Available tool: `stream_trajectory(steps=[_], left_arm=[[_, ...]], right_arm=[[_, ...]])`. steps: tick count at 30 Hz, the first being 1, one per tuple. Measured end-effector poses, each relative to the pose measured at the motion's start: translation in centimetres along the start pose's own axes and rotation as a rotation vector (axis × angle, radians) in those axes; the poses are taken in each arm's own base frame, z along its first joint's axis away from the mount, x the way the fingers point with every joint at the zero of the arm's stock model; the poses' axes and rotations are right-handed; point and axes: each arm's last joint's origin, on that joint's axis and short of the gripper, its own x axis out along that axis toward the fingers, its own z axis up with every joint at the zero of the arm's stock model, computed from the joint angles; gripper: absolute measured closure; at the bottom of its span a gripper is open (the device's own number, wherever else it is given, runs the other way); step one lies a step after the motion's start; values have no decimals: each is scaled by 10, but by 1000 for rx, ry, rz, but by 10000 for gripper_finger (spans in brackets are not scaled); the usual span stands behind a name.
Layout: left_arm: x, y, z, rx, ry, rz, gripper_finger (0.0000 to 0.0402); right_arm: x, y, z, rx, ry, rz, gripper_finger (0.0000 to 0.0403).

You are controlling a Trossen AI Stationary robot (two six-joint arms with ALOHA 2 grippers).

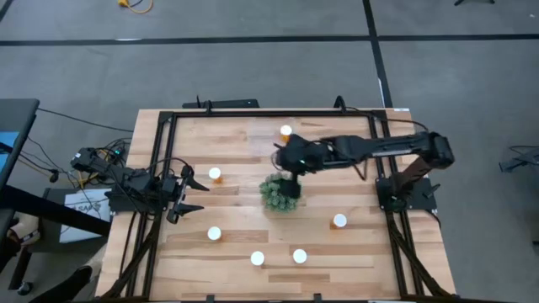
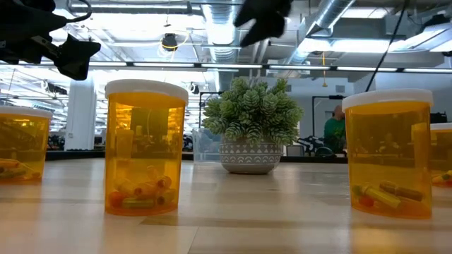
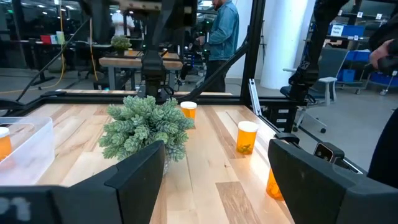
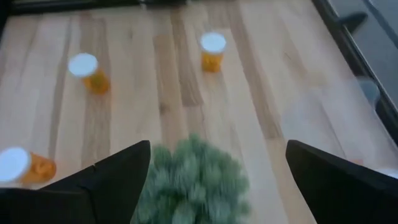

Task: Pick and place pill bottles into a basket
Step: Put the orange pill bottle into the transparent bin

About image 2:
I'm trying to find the black ceiling camera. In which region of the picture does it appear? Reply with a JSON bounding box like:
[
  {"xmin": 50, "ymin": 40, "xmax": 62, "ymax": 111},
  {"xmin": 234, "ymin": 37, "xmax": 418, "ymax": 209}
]
[{"xmin": 161, "ymin": 32, "xmax": 179, "ymax": 52}]

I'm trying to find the long ceiling light strip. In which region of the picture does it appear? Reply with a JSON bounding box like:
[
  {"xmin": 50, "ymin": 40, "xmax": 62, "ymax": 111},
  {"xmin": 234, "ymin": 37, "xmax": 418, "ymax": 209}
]
[{"xmin": 0, "ymin": 60, "xmax": 452, "ymax": 74}]

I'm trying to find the thin black hanging cable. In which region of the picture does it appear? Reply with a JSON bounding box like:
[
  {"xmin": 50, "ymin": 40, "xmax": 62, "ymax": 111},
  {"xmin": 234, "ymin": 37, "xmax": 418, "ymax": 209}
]
[{"xmin": 364, "ymin": 0, "xmax": 408, "ymax": 93}]

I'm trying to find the yellow hanging pendant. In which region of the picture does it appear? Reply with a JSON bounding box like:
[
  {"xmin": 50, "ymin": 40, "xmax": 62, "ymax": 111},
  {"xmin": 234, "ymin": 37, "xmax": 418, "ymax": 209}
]
[{"xmin": 321, "ymin": 52, "xmax": 328, "ymax": 88}]

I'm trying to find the artificial succulent in patterned pot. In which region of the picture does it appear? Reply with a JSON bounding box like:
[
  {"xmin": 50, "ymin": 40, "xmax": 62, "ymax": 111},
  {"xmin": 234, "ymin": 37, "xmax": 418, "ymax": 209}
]
[{"xmin": 201, "ymin": 76, "xmax": 304, "ymax": 175}]

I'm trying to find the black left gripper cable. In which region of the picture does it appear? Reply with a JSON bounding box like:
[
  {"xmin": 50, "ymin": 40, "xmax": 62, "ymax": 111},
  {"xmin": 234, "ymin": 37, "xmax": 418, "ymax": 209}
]
[{"xmin": 66, "ymin": 0, "xmax": 93, "ymax": 23}]

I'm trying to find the black white striped object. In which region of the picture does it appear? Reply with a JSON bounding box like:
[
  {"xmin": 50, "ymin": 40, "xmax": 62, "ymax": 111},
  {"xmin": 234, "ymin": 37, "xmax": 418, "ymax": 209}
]
[{"xmin": 297, "ymin": 135, "xmax": 325, "ymax": 157}]

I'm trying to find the orange pill bottle white cap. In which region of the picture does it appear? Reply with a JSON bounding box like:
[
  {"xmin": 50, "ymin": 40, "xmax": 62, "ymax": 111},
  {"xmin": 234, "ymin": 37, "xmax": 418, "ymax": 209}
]
[
  {"xmin": 341, "ymin": 88, "xmax": 434, "ymax": 220},
  {"xmin": 429, "ymin": 122, "xmax": 452, "ymax": 188},
  {"xmin": 104, "ymin": 78, "xmax": 189, "ymax": 217},
  {"xmin": 0, "ymin": 105, "xmax": 54, "ymax": 185}
]

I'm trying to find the person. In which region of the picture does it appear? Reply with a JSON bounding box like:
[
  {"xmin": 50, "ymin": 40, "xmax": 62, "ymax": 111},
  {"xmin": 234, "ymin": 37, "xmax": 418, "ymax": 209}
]
[{"xmin": 323, "ymin": 104, "xmax": 347, "ymax": 155}]

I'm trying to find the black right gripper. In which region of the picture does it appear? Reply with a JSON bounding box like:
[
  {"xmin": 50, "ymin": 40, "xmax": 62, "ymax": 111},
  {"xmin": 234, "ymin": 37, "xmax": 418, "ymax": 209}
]
[{"xmin": 232, "ymin": 0, "xmax": 294, "ymax": 49}]

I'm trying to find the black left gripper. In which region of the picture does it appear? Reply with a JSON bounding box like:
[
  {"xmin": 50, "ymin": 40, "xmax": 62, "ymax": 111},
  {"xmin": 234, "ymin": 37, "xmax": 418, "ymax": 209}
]
[{"xmin": 0, "ymin": 0, "xmax": 102, "ymax": 81}]

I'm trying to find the silver ventilation duct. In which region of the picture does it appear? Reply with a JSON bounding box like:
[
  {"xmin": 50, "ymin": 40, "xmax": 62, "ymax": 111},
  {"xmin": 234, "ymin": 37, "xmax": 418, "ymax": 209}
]
[
  {"xmin": 201, "ymin": 3, "xmax": 244, "ymax": 64},
  {"xmin": 282, "ymin": 0, "xmax": 357, "ymax": 68}
]

